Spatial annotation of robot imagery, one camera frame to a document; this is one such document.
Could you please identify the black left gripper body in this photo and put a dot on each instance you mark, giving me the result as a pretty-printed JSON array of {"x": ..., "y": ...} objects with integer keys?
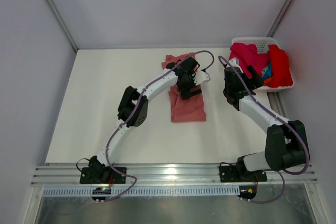
[{"x": 188, "y": 83}]

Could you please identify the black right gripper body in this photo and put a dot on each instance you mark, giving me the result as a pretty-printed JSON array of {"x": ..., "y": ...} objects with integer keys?
[{"x": 248, "y": 83}]

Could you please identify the salmon pink t shirt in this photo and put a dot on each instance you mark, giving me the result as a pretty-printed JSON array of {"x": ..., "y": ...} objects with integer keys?
[{"x": 190, "y": 110}]

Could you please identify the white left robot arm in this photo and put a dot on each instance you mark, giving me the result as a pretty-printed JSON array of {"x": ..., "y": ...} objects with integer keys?
[{"x": 133, "y": 109}]

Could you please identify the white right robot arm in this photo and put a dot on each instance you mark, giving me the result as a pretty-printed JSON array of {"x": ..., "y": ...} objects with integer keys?
[{"x": 286, "y": 147}]

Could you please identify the blue garment in basket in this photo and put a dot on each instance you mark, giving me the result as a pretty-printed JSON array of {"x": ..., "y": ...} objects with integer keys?
[{"x": 267, "y": 72}]

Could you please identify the orange garment in basket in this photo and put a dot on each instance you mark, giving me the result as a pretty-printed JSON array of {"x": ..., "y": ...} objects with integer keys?
[{"x": 268, "y": 81}]

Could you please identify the red t shirt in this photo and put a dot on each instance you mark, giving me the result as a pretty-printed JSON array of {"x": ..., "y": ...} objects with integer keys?
[{"x": 281, "y": 75}]

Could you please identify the magenta t shirt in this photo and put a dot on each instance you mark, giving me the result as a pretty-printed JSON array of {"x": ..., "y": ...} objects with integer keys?
[{"x": 248, "y": 55}]

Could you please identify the white perforated plastic basket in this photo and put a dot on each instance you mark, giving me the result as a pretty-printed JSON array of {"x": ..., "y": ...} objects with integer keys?
[{"x": 262, "y": 44}]

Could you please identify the right black controller board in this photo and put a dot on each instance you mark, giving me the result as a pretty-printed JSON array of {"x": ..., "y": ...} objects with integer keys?
[{"x": 247, "y": 192}]

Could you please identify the black controller board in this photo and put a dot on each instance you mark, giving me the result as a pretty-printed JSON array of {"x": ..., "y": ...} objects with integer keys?
[
  {"x": 247, "y": 192},
  {"x": 101, "y": 193}
]

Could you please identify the left black controller board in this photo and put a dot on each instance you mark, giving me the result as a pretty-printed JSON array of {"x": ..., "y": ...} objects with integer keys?
[{"x": 101, "y": 193}]

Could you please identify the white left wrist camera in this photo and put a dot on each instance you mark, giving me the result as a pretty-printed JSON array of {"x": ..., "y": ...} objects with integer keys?
[{"x": 200, "y": 77}]

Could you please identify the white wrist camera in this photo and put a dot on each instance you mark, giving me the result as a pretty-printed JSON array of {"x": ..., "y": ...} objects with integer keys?
[
  {"x": 234, "y": 62},
  {"x": 200, "y": 77}
]

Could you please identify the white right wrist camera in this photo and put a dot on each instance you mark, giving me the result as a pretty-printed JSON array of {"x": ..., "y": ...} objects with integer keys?
[{"x": 234, "y": 62}]

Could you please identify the right side aluminium rail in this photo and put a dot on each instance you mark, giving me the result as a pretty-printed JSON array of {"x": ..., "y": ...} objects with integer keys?
[{"x": 276, "y": 104}]

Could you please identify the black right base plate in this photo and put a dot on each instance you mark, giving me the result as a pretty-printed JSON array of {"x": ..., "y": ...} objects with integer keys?
[{"x": 230, "y": 173}]

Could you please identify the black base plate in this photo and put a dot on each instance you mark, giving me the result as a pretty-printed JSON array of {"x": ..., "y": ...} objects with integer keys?
[
  {"x": 118, "y": 175},
  {"x": 230, "y": 173}
]

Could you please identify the right aluminium corner post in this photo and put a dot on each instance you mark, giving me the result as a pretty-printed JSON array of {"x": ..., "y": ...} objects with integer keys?
[{"x": 286, "y": 6}]

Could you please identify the aluminium corner post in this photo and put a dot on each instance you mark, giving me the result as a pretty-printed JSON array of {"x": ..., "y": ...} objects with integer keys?
[
  {"x": 286, "y": 6},
  {"x": 61, "y": 23}
]

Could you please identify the slotted grey cable duct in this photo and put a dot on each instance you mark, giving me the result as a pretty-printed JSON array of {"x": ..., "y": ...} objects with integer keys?
[{"x": 146, "y": 191}]

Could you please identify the left aluminium corner post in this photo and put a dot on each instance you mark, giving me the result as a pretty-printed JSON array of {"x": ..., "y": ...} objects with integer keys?
[{"x": 61, "y": 23}]

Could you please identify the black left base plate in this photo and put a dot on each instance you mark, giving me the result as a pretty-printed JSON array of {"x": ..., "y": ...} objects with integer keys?
[{"x": 118, "y": 175}]

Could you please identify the aluminium mounting rail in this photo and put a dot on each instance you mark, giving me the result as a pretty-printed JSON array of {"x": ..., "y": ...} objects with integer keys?
[{"x": 165, "y": 175}]

